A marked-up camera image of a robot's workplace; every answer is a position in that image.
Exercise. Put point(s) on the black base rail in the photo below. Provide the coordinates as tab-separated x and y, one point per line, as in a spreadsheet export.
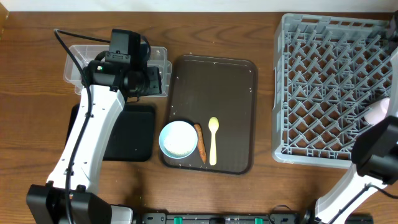
162	218

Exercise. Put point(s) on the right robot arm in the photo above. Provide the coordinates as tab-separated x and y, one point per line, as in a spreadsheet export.
373	168

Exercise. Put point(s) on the black plastic bin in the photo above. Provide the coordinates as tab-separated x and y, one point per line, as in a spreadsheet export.
130	129

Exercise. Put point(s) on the white pink cup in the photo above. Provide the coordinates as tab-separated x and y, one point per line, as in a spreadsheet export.
377	111

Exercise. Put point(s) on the dark brown serving tray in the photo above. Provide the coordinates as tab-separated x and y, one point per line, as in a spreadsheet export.
205	87

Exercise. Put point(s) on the grey dishwasher rack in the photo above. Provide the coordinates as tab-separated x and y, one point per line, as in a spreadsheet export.
328	70

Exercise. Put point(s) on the light blue rice bowl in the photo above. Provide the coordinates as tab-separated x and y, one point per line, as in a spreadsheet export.
178	139

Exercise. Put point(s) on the orange carrot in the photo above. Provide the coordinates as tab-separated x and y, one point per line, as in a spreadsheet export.
200	143

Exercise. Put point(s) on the pale yellow spoon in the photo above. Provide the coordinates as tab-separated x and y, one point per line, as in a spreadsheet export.
213	126

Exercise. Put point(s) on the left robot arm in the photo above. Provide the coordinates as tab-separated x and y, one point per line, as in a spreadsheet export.
70	192

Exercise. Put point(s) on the clear plastic bin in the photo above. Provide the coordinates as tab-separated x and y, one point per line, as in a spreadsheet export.
86	53

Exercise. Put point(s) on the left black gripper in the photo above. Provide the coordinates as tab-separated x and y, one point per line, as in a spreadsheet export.
154	83

